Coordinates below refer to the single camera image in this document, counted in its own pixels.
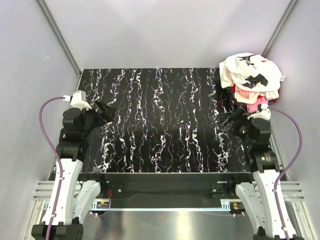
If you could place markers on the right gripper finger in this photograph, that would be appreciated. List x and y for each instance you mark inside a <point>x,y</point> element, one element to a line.
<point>230,119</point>
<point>237,106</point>

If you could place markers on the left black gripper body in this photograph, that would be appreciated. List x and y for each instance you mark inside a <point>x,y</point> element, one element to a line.
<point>92,121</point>

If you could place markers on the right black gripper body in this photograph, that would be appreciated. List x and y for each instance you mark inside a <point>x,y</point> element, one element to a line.
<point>241,128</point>

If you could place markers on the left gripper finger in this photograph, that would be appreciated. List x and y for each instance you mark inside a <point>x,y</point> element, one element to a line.
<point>106,111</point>
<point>104,118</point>

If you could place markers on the white t-shirt robot print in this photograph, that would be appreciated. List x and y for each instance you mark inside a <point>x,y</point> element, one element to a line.
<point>250,72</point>

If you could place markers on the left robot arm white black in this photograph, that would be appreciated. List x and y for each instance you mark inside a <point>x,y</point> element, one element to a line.
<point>67,210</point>

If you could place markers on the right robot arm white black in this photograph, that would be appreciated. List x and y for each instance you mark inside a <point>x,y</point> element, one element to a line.
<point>263,200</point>

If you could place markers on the salmon pink t-shirt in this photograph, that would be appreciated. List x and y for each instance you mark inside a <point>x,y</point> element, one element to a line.
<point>246,97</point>

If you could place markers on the red t-shirt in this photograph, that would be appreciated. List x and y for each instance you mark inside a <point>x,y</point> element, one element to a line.
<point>271,96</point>

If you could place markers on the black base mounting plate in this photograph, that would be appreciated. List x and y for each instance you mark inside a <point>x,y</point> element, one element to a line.
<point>125,185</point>

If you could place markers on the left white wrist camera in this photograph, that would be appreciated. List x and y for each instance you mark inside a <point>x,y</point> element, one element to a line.
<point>78,100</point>

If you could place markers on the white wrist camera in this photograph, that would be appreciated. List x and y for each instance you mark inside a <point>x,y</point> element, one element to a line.
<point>263,112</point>
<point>78,100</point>

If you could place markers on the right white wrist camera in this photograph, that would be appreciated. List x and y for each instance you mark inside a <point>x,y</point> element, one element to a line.
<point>263,112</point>

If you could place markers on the aluminium front rail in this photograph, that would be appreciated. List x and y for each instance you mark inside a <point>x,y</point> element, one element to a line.
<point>291,191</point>

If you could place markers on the right aluminium frame post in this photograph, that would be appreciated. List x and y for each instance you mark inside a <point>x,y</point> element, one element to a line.
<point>279,27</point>

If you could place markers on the aluminium frame post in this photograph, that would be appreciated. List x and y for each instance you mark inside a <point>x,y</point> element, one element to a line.
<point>58,35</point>
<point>279,27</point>

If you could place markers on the left aluminium frame post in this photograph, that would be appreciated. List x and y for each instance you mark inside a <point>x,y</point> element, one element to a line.
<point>58,35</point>

